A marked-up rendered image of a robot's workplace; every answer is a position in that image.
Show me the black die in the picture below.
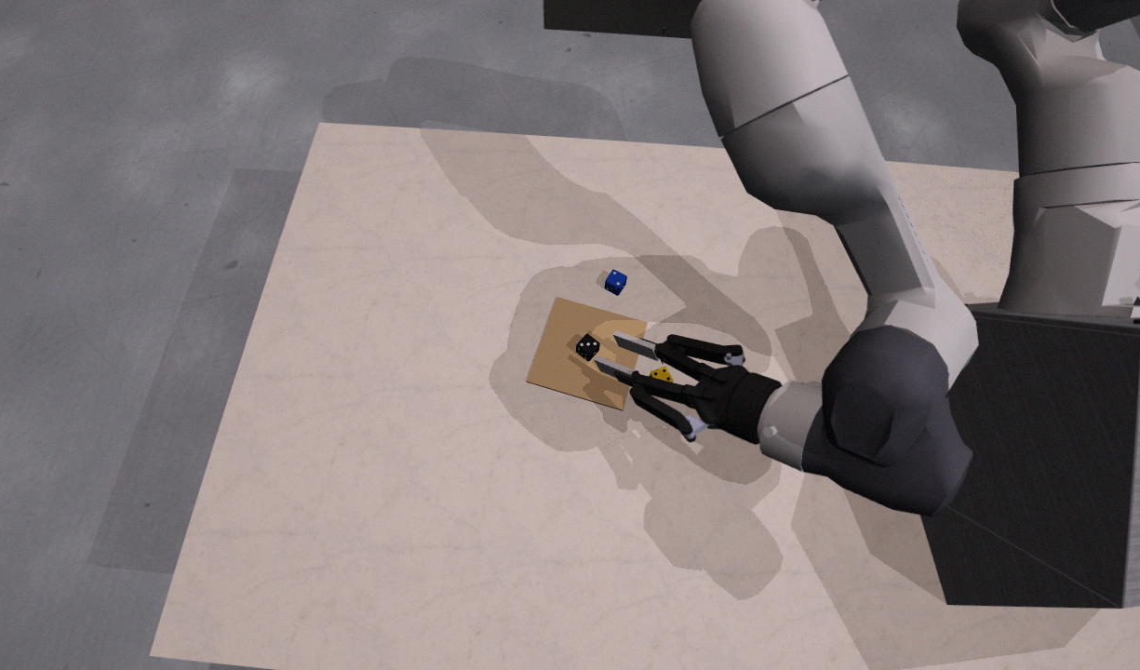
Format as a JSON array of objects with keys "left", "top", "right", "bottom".
[{"left": 576, "top": 334, "right": 600, "bottom": 361}]

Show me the tan square mat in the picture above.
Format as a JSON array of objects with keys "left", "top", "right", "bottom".
[{"left": 527, "top": 297, "right": 648, "bottom": 411}]

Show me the blue die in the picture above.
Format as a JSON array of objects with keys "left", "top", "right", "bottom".
[{"left": 605, "top": 269, "right": 627, "bottom": 296}]

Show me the yellow die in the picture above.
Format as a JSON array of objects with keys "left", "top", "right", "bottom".
[{"left": 649, "top": 366, "right": 674, "bottom": 382}]

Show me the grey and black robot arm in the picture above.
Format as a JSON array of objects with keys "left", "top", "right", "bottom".
[{"left": 691, "top": 0, "right": 1140, "bottom": 516}]

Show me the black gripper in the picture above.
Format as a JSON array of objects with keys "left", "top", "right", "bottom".
[{"left": 594, "top": 330, "right": 782, "bottom": 446}]

